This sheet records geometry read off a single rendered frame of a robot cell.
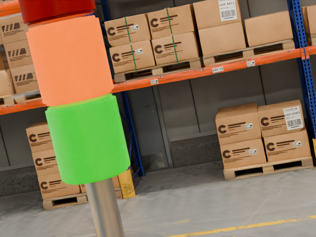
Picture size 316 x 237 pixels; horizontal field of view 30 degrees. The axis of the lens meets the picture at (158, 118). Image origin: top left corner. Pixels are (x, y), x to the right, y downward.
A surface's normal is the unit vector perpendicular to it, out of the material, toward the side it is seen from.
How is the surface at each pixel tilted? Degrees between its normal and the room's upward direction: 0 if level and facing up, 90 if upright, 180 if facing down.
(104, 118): 90
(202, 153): 90
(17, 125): 90
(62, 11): 90
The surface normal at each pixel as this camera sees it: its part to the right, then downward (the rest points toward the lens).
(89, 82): 0.45, 0.04
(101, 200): 0.09, 0.14
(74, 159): -0.29, 0.21
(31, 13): -0.52, 0.24
